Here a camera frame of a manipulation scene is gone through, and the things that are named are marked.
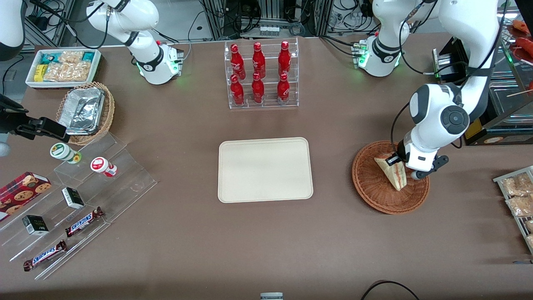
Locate clear bag of crackers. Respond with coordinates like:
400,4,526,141
44,62,90,82
58,51,84,64

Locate tray of packaged snacks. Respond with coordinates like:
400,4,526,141
493,166,533,255

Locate light wicker basket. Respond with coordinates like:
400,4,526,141
56,82,115,145

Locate clear acrylic bottle rack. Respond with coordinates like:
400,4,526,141
224,37,299,110

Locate triangle sandwich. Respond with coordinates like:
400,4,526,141
374,153,408,191

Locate red cola bottle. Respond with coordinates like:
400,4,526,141
277,73,291,105
278,41,291,77
230,75,245,105
251,73,265,104
252,42,266,79
230,44,246,80

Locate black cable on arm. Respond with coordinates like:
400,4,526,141
390,102,411,157
29,0,110,49

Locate aluminium frame rack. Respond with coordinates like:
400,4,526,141
200,0,334,40

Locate white snack box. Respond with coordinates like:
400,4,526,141
26,49,102,90

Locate black cable loop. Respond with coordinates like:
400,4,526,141
360,280,421,300

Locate aluminium foil container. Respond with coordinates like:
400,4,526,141
58,87,105,136

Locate round brown wicker basket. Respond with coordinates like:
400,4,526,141
352,140,430,215

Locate black food warmer cabinet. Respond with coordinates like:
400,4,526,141
432,25,533,146

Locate red lid yogurt cup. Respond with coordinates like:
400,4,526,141
90,157,118,178

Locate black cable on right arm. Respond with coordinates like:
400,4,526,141
29,0,110,49

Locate Snickers chocolate bar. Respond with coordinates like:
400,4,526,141
65,207,105,238
23,240,67,272

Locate small black carton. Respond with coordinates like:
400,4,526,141
62,187,85,209
22,215,49,236

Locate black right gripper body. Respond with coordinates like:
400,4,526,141
0,94,29,135

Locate cream plastic tray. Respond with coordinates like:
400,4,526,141
218,137,314,203

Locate green lid yogurt cup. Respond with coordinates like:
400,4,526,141
50,142,82,164

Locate clear acrylic stepped display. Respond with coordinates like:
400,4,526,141
0,132,158,280

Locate red tartan cookie box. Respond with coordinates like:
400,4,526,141
0,172,52,221

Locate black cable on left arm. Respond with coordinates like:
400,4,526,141
390,102,411,157

